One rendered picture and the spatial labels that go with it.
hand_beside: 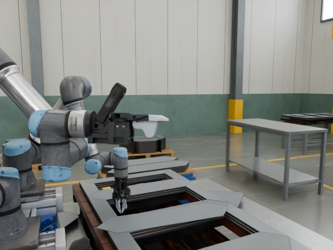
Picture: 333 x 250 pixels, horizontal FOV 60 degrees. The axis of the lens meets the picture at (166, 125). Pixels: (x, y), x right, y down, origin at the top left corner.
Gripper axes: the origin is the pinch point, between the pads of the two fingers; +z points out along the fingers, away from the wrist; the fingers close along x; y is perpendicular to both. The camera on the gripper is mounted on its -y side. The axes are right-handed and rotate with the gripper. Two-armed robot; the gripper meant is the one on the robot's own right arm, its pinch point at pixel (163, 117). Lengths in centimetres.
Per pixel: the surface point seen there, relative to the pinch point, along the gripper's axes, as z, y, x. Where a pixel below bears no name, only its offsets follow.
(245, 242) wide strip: 32, 53, -55
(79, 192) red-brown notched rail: -68, 48, -115
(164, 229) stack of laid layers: -5, 54, -69
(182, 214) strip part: 3, 50, -81
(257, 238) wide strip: 38, 53, -59
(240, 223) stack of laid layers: 33, 52, -77
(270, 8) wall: 273, -408, -936
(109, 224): -33, 52, -66
